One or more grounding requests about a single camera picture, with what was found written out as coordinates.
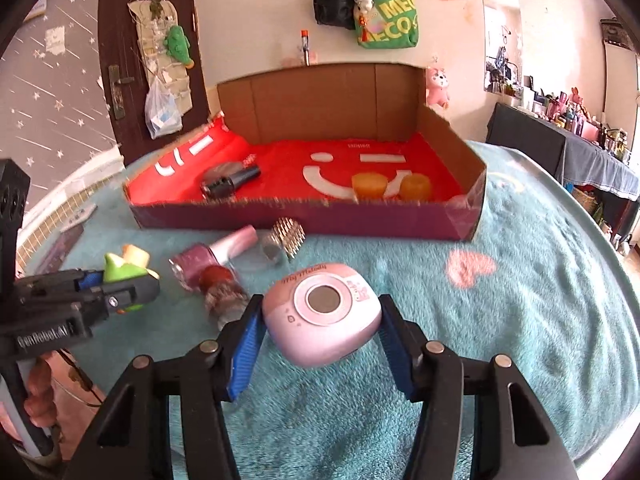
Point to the dark smartphone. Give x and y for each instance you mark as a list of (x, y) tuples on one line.
[(60, 247)]

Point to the patterned storage bag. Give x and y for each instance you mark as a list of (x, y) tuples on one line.
[(616, 34)]

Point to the orange tassel charm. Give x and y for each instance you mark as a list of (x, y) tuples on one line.
[(364, 30)]

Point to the person's left hand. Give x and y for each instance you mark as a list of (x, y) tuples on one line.
[(40, 395)]

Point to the orange container lid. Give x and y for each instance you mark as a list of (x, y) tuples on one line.
[(415, 187)]

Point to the white tube with orange cap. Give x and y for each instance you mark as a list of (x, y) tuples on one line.
[(304, 45)]

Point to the cardboard box with red lining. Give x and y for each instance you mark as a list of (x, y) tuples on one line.
[(325, 105)]

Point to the hanging plastic bag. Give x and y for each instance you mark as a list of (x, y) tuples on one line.
[(162, 115)]

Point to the pink round gadget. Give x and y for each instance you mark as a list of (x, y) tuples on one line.
[(325, 330)]

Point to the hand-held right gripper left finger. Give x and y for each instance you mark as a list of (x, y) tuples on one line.
[(245, 355)]

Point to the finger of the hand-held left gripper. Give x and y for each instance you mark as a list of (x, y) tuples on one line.
[(90, 278), (130, 295)]

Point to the gold studded cap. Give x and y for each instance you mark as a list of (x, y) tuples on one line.
[(290, 232)]

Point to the green frog toy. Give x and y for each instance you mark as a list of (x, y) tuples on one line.
[(117, 267)]

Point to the dark wooden door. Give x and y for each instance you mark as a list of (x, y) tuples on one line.
[(112, 20)]

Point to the table with grey cloth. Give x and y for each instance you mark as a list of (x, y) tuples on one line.
[(530, 140)]

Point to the pink plush bunny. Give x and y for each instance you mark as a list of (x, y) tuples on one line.
[(436, 87)]

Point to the green tote bag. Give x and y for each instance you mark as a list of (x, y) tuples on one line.
[(395, 25)]

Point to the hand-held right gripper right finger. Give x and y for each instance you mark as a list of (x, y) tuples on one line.
[(397, 350)]

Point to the row of cosmetics bottles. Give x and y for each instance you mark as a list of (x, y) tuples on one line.
[(570, 115)]

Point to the orange plastic cup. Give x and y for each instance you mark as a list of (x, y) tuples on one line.
[(370, 187)]

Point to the purple nail polish bottle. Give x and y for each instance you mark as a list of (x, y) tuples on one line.
[(195, 260)]

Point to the black nail polish bottle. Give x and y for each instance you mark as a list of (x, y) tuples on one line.
[(225, 185)]

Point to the green plush toy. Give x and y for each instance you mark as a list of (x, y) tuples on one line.
[(177, 45)]

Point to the clear hanging pocket organizer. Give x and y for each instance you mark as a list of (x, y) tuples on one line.
[(145, 25)]

